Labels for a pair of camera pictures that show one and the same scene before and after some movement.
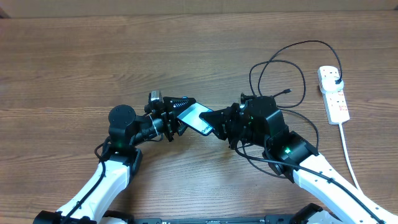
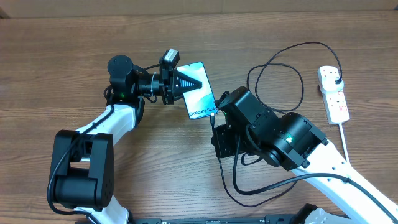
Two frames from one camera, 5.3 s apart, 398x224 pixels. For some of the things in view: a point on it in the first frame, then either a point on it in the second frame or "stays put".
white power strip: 335,101 stays put
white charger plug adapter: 329,84 stays put
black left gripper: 170,121 → 169,84
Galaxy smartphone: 191,117 → 200,102
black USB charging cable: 249,158 → 229,190
